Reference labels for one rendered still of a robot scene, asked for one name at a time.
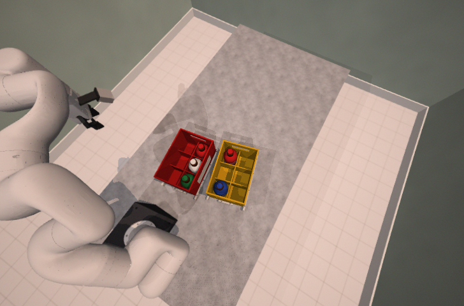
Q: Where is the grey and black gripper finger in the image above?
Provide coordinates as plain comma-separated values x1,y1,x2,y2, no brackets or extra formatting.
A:
77,115,104,130
88,104,99,117

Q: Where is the blue bottle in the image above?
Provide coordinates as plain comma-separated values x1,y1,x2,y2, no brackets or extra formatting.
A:
213,180,228,197

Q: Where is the olive-brown crate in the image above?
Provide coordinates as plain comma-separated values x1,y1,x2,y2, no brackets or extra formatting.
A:
206,140,259,207

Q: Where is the dark red crate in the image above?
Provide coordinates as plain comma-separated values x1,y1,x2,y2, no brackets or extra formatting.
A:
154,128,216,195

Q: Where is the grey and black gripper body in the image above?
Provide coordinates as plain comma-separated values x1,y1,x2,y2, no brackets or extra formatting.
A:
68,88,92,124

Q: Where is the green bottle with pale green label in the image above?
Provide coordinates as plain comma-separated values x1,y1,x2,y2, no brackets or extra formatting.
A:
180,173,194,190

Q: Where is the red bottle with pale label band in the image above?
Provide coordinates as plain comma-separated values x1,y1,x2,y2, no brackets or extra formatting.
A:
196,143,209,159

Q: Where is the white bottle with grey label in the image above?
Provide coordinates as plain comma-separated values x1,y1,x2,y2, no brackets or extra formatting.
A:
189,158,202,174

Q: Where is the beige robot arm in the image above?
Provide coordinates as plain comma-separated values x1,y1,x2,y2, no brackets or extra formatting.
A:
0,48,190,298

